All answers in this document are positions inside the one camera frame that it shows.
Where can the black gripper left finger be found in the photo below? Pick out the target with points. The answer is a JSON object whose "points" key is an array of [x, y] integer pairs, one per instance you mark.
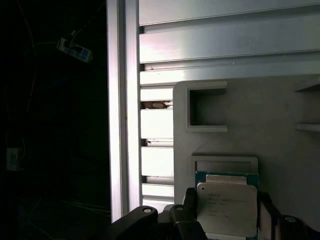
{"points": [[185, 225]]}

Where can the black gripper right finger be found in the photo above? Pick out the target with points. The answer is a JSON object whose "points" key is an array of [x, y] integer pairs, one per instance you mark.
{"points": [[268, 220]]}

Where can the silver CPU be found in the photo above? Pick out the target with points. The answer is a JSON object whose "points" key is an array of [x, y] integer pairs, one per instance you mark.
{"points": [[225, 207]]}

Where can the grey plastic parts rack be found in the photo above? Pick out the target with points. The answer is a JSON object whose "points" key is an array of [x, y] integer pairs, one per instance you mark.
{"points": [[262, 112]]}

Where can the small white box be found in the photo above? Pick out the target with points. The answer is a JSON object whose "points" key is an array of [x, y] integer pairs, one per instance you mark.
{"points": [[13, 158]]}

